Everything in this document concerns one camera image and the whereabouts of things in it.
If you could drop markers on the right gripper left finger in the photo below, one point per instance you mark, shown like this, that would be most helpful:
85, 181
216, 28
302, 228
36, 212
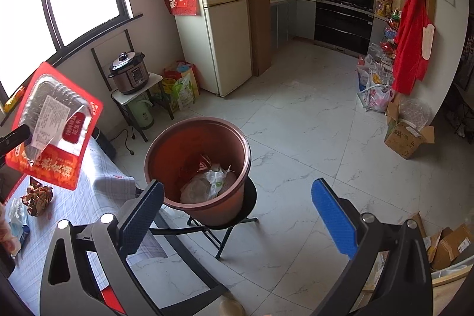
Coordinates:
69, 286

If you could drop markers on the red plastic food tray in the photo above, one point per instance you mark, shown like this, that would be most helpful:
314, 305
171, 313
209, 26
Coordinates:
60, 116

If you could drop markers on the white plastic bag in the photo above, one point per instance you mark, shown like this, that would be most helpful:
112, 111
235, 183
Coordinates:
208, 185

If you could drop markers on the cardboard box by wall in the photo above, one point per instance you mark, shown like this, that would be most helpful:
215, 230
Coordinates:
401, 137

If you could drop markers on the blue plaid tablecloth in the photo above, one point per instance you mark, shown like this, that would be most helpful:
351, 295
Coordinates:
102, 188

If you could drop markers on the black folding stool stand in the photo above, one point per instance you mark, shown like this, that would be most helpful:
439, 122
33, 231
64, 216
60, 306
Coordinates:
217, 235

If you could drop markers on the red brown snack wrapper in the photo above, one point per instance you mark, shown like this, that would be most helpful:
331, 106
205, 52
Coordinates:
37, 197

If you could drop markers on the black pressure cooker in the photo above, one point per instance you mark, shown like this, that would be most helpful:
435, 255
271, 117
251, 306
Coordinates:
128, 72

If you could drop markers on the red apron on wall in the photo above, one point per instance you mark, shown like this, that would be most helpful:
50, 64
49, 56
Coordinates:
413, 46

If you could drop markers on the green white shopping bag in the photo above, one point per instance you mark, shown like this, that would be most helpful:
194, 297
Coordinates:
180, 84

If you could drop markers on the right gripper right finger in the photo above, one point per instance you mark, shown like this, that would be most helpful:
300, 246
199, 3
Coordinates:
404, 286

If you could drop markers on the cardboard boxes lower right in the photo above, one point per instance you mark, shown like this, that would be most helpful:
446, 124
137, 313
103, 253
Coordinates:
446, 247

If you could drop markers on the black kitchen stove unit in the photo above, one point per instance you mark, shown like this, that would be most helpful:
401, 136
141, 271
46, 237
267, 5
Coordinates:
344, 25

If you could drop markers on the cream refrigerator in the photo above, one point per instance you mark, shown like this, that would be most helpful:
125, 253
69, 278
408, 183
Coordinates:
217, 41

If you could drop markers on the brown plastic trash bucket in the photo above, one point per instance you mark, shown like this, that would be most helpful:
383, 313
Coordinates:
192, 146

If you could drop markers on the yellow red item on sill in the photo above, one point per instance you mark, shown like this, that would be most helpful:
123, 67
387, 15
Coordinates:
14, 99

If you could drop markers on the green thermos jug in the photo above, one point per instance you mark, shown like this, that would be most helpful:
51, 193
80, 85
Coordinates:
139, 108

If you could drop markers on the small white side table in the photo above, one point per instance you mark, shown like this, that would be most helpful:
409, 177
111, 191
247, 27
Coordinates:
152, 95

